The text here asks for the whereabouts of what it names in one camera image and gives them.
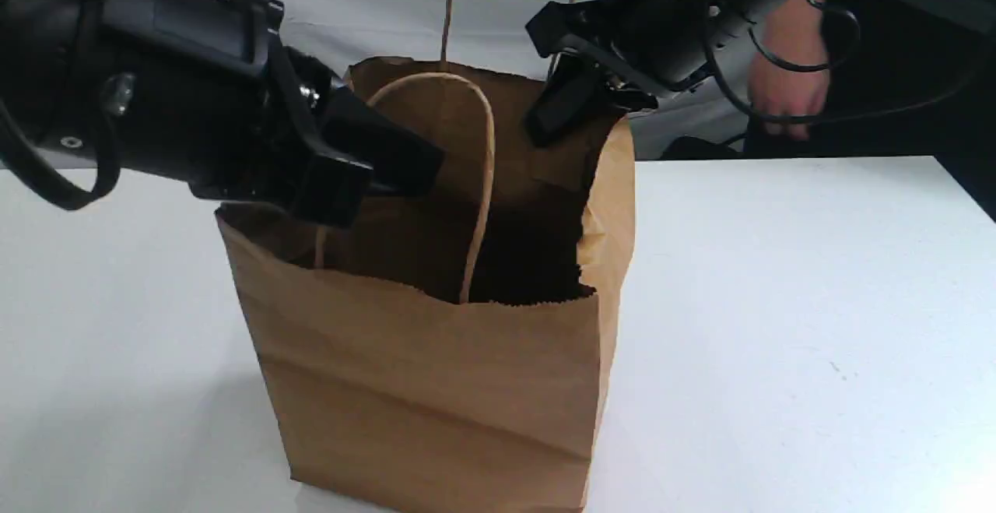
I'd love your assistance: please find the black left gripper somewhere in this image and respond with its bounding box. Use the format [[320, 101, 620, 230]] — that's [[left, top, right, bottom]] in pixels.
[[190, 0, 444, 228]]

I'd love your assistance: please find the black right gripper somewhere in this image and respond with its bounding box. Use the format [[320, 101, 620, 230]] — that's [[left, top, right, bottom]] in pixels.
[[523, 0, 713, 148]]

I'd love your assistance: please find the brown paper bag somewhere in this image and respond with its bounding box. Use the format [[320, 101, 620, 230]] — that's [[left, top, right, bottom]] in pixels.
[[215, 0, 637, 513]]

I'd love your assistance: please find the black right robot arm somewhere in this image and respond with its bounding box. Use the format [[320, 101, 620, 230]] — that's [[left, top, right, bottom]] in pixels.
[[524, 0, 785, 147]]

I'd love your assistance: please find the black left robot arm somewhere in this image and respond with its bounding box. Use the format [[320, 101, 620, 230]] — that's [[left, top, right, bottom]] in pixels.
[[1, 0, 444, 228]]

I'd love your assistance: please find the person's hand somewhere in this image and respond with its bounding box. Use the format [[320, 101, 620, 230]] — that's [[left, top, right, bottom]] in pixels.
[[747, 0, 832, 142]]

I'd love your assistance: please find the grey backdrop cloth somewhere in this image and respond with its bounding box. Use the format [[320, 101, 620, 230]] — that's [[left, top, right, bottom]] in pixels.
[[281, 0, 753, 160]]

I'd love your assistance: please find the person's dark clothing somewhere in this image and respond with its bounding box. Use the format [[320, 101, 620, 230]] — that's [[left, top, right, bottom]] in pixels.
[[665, 0, 994, 216]]

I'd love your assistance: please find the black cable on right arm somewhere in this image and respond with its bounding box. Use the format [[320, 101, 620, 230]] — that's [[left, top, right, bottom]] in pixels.
[[700, 0, 996, 126]]

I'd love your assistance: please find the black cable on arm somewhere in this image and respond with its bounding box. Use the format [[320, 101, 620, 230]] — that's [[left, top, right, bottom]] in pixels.
[[0, 93, 124, 212], [700, 0, 996, 126]]

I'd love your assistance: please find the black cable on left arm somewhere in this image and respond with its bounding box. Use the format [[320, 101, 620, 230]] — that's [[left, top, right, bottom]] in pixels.
[[0, 93, 124, 212]]

